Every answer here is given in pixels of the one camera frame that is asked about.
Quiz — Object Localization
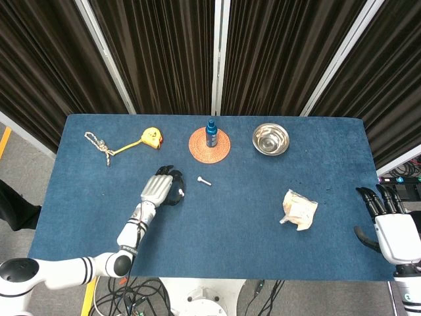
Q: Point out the power strip with plugs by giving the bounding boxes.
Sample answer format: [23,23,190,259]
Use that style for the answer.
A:
[377,176,421,186]

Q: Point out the yellow floor tape strip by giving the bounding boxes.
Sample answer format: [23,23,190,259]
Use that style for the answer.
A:
[0,126,12,159]
[80,275,100,316]

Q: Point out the beige knotted rope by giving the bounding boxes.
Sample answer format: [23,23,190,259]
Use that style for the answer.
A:
[84,131,116,168]

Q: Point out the blue spray bottle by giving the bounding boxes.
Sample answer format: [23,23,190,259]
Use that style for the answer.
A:
[205,118,218,148]

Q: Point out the black cable with connector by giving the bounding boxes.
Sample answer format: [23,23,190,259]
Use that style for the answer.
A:
[251,279,285,309]

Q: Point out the black coiled cables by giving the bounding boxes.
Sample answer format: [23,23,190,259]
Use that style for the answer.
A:
[389,163,421,178]

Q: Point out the black equipment box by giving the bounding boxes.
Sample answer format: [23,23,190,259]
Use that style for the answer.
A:
[393,183,421,202]

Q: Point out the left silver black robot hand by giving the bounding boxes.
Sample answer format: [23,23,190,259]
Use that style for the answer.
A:
[140,165,187,209]

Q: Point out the yellow tape measure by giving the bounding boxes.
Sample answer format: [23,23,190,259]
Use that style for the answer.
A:
[111,127,164,155]

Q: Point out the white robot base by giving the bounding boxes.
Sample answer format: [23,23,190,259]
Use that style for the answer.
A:
[159,278,247,316]

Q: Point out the crumpled clear plastic packet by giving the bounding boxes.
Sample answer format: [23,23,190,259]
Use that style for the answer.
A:
[279,188,319,232]

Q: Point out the white frame post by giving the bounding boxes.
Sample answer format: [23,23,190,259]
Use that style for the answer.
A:
[299,0,385,117]
[0,111,57,159]
[210,0,231,116]
[376,153,421,177]
[74,0,137,115]

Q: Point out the blue fabric tablecloth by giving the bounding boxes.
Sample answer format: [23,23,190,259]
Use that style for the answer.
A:
[28,113,397,280]

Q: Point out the black cable bundle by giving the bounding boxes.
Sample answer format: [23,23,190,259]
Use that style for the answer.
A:
[93,278,174,316]

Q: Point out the round woven rattan coaster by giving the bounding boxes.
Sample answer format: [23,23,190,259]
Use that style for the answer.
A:
[188,127,232,164]

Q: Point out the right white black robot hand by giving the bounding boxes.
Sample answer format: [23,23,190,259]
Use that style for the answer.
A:
[353,183,421,265]

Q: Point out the black fabric object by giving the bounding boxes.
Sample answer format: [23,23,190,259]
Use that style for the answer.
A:
[0,179,43,232]

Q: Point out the dark brown pleated curtain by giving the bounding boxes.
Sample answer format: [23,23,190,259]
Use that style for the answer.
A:
[310,0,421,171]
[220,0,368,117]
[90,0,218,115]
[0,0,131,155]

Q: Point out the stainless steel bowl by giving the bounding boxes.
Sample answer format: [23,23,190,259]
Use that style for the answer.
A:
[252,122,291,156]

